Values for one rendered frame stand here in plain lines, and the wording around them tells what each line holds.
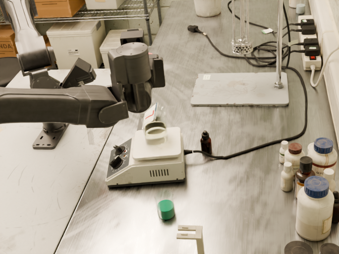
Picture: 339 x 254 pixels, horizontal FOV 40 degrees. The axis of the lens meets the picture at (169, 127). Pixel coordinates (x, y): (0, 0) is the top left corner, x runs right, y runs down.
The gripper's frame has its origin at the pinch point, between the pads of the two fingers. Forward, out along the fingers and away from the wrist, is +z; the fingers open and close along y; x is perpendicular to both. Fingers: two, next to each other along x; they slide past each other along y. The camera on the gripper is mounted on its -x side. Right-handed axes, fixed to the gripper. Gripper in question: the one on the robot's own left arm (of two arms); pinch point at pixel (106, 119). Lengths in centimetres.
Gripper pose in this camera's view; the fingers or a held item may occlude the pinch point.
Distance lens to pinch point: 121.8
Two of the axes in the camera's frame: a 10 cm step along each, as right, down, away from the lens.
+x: -5.6, 6.8, 4.8
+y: 0.1, -5.7, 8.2
